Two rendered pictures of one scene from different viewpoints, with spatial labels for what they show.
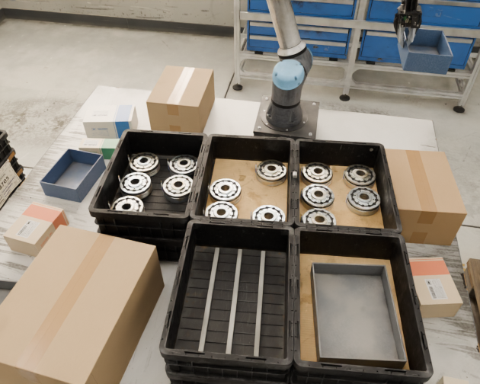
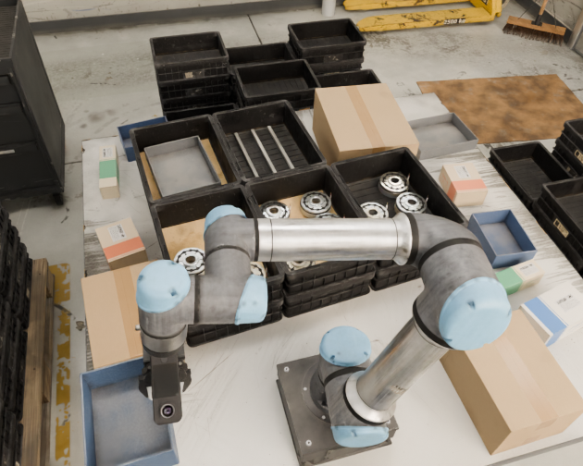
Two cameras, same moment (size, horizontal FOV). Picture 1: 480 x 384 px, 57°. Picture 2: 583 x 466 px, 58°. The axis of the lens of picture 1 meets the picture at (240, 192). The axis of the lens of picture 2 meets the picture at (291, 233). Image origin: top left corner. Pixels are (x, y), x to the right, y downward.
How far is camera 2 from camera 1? 2.09 m
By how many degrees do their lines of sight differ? 84
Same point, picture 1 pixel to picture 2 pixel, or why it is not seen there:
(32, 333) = (363, 96)
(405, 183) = not seen: hidden behind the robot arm
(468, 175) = not seen: outside the picture
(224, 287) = (279, 165)
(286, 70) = (347, 337)
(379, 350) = (161, 162)
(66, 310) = (356, 107)
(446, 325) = not seen: hidden behind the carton
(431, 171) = (115, 325)
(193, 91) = (486, 358)
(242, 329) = (254, 149)
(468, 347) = (92, 226)
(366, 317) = (172, 177)
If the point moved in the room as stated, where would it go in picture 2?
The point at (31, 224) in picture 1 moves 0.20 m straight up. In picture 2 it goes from (464, 175) to (479, 132)
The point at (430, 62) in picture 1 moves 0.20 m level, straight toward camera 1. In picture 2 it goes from (117, 370) to (136, 288)
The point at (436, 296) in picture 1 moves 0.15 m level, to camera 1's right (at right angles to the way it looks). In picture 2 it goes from (117, 226) to (70, 240)
